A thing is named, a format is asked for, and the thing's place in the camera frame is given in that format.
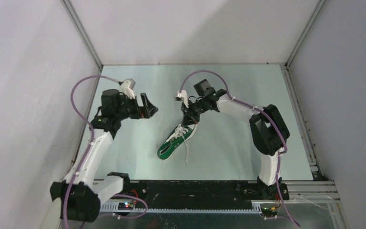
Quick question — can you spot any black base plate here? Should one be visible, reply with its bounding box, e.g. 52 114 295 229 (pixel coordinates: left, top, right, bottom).
121 180 290 211

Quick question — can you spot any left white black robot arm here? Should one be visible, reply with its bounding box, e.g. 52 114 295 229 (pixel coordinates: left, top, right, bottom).
50 89 158 222

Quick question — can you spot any grey slotted cable duct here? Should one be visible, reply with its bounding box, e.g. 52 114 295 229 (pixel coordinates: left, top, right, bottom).
99 202 263 215

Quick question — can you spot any left controller board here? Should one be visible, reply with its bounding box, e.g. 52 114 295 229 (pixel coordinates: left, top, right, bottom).
117 202 135 211

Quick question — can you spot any controller board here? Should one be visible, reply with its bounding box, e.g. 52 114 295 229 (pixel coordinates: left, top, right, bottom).
261 207 280 218
117 202 135 211

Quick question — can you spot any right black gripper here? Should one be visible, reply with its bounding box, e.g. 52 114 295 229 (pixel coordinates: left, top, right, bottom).
181 98 208 127

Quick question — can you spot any right controller board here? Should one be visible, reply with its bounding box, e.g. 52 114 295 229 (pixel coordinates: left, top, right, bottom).
261 207 280 218

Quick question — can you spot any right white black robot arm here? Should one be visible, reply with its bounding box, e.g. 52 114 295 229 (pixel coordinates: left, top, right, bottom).
175 79 290 200

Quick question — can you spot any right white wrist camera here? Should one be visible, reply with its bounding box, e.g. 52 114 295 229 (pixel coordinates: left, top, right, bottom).
175 90 189 108

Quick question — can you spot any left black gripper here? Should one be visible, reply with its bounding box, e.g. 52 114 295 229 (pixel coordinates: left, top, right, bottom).
115 93 157 121

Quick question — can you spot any green canvas sneaker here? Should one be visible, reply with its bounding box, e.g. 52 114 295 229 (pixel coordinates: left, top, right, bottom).
157 123 198 161

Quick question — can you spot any white shoelace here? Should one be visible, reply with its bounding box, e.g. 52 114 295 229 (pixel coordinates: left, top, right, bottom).
174 124 192 165

